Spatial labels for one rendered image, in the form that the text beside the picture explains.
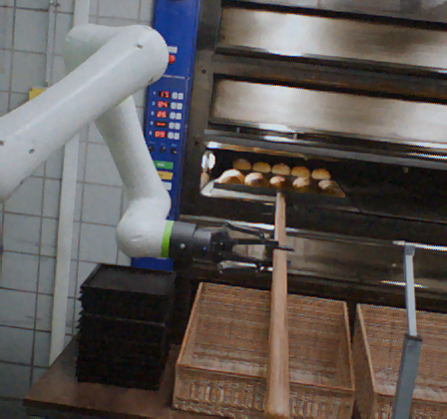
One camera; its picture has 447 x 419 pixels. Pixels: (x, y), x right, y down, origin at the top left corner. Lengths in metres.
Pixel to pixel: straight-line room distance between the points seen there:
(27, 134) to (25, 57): 1.34
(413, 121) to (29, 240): 1.51
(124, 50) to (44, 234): 1.35
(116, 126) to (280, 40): 0.97
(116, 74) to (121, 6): 1.15
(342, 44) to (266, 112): 0.36
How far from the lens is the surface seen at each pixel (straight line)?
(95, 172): 2.38
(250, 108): 2.27
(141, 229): 1.49
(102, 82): 1.21
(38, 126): 1.14
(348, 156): 2.15
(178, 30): 2.28
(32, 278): 2.55
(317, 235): 1.95
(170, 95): 2.27
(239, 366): 2.35
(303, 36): 2.29
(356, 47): 2.30
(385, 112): 2.32
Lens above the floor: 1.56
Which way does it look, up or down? 9 degrees down
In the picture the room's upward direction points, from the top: 7 degrees clockwise
